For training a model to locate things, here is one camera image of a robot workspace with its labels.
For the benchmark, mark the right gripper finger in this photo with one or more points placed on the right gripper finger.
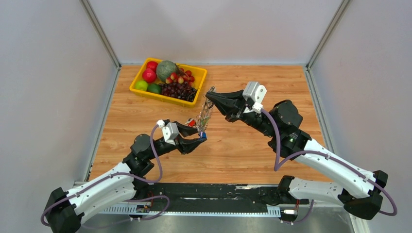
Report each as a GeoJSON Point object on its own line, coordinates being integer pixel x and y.
{"type": "Point", "coordinates": [229, 108]}
{"type": "Point", "coordinates": [224, 96]}

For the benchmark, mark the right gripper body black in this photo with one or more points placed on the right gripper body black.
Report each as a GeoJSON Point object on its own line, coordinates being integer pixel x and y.
{"type": "Point", "coordinates": [251, 118]}

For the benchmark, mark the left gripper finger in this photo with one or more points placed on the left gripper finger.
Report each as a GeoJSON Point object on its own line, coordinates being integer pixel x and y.
{"type": "Point", "coordinates": [185, 130]}
{"type": "Point", "coordinates": [189, 145]}

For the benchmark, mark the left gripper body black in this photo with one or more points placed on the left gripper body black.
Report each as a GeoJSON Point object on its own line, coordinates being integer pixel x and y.
{"type": "Point", "coordinates": [177, 143]}

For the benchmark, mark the grey disc keyring with rings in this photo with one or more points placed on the grey disc keyring with rings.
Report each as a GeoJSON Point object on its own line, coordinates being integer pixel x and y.
{"type": "Point", "coordinates": [204, 115]}

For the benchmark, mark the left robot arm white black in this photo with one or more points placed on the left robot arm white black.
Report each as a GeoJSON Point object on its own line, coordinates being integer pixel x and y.
{"type": "Point", "coordinates": [66, 211]}

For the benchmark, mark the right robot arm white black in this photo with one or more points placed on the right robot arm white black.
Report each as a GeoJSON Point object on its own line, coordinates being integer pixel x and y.
{"type": "Point", "coordinates": [360, 192]}

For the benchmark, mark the red tag key bunch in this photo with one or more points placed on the red tag key bunch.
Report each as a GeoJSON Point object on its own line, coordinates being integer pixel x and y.
{"type": "Point", "coordinates": [191, 122]}

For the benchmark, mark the dark purple grape bunch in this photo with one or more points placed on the dark purple grape bunch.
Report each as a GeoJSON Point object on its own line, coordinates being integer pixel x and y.
{"type": "Point", "coordinates": [180, 91]}

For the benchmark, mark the red cherry bunch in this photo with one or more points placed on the red cherry bunch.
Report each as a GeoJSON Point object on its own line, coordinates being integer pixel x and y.
{"type": "Point", "coordinates": [182, 77]}

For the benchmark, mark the dark green lime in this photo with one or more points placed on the dark green lime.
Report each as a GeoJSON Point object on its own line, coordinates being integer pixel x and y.
{"type": "Point", "coordinates": [154, 88]}

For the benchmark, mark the green melon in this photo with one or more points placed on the green melon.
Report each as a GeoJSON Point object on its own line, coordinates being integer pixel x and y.
{"type": "Point", "coordinates": [165, 69]}

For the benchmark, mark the light green lime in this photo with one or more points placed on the light green lime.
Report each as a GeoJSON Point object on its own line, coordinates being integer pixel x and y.
{"type": "Point", "coordinates": [141, 85]}

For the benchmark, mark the red apple lower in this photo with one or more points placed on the red apple lower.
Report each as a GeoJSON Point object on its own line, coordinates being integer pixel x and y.
{"type": "Point", "coordinates": [149, 75]}

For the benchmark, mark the red apple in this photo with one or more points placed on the red apple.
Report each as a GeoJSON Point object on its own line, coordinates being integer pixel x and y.
{"type": "Point", "coordinates": [149, 75]}
{"type": "Point", "coordinates": [152, 65]}

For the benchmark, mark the red apple upper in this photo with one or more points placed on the red apple upper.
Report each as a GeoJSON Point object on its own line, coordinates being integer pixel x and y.
{"type": "Point", "coordinates": [152, 65]}

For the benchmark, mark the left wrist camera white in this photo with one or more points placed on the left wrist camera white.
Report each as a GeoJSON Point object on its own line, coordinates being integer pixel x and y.
{"type": "Point", "coordinates": [169, 131]}

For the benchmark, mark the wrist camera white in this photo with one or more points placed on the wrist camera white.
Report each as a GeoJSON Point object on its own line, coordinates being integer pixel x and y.
{"type": "Point", "coordinates": [169, 131]}
{"type": "Point", "coordinates": [253, 95]}

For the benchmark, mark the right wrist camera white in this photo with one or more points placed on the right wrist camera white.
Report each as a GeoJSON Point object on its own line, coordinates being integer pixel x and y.
{"type": "Point", "coordinates": [253, 95]}

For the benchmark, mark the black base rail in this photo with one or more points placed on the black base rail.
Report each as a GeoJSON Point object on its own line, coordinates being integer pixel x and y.
{"type": "Point", "coordinates": [210, 199]}

